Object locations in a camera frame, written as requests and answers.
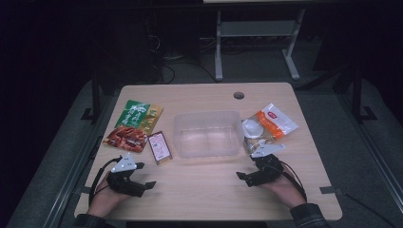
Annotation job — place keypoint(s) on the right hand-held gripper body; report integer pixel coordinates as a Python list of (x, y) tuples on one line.
[(269, 171)]

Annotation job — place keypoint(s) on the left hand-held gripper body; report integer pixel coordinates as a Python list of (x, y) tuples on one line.
[(125, 182)]

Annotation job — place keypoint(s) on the green and red seasoning packet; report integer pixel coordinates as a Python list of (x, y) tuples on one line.
[(133, 126)]

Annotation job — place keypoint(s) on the clear plastic container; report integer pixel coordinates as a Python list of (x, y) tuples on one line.
[(207, 134)]

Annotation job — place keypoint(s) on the person's right hand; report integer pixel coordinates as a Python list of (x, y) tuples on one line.
[(286, 190)]

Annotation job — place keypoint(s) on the person's left hand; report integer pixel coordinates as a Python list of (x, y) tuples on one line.
[(104, 199)]

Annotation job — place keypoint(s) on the small jar with white lid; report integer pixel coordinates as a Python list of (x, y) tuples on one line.
[(252, 128)]

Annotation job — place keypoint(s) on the black tape strip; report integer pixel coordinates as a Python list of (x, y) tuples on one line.
[(83, 190), (329, 190)]

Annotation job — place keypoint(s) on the white and orange packet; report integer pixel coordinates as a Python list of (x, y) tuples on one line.
[(278, 122)]

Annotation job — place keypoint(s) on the black stand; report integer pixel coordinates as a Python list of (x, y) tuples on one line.
[(96, 95), (357, 95)]

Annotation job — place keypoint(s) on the grey metal stand frame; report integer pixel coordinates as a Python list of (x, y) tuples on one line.
[(256, 28)]

